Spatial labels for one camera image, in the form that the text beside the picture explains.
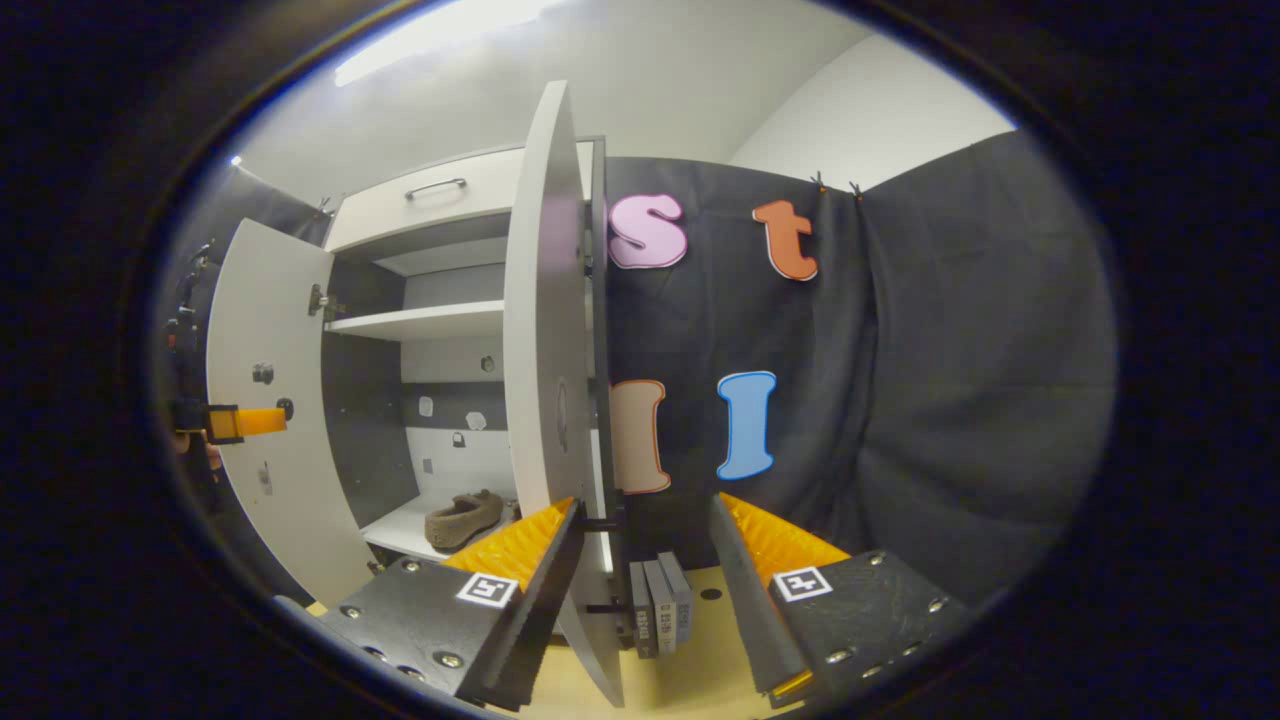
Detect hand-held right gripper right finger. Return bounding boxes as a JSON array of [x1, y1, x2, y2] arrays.
[[708, 492, 976, 709]]

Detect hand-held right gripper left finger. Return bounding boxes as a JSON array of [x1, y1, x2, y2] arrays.
[[318, 497, 586, 713]]

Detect white cabinet door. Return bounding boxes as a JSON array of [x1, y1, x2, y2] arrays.
[[503, 80, 629, 709], [205, 218, 376, 608]]

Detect brown shoe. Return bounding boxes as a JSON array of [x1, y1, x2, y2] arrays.
[[425, 489, 505, 551]]

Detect white shoe cabinet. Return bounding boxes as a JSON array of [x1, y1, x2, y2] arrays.
[[320, 135, 613, 601]]

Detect white cabinet shelf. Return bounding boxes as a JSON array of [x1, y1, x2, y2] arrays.
[[325, 300, 506, 343]]

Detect white cabinet drawer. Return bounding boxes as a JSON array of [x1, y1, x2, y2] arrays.
[[325, 148, 526, 256]]

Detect grey slim box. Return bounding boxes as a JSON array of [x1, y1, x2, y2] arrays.
[[643, 556, 679, 653], [657, 551, 694, 643], [628, 560, 661, 659]]

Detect black backdrop cloth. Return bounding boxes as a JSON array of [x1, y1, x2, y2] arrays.
[[225, 165, 336, 249], [605, 130, 1116, 611]]

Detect black door handle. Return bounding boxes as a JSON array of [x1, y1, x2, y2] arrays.
[[580, 500, 633, 646]]

